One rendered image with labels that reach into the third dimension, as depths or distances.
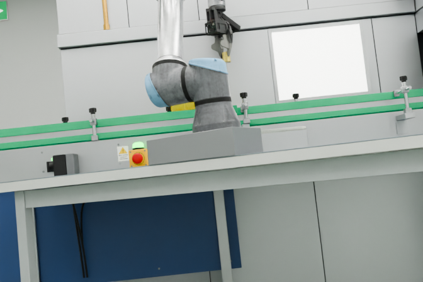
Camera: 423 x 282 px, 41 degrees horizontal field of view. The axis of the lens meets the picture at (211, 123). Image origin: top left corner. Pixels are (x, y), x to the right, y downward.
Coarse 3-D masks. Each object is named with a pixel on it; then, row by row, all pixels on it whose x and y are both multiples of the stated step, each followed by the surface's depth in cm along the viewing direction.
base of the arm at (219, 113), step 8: (200, 104) 173; (208, 104) 172; (216, 104) 172; (224, 104) 173; (200, 112) 173; (208, 112) 171; (216, 112) 171; (224, 112) 172; (232, 112) 174; (200, 120) 172; (208, 120) 170; (216, 120) 170; (224, 120) 171; (232, 120) 172; (192, 128) 176; (200, 128) 171; (208, 128) 170; (216, 128) 170
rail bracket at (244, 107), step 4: (244, 92) 225; (240, 96) 225; (244, 96) 225; (244, 100) 225; (244, 104) 220; (240, 108) 235; (244, 108) 224; (248, 108) 224; (244, 112) 225; (244, 116) 225; (244, 120) 224; (248, 120) 224
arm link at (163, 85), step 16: (160, 0) 192; (176, 0) 191; (160, 16) 189; (176, 16) 188; (160, 32) 187; (176, 32) 186; (160, 48) 185; (176, 48) 184; (160, 64) 180; (176, 64) 180; (160, 80) 178; (176, 80) 176; (160, 96) 178; (176, 96) 177
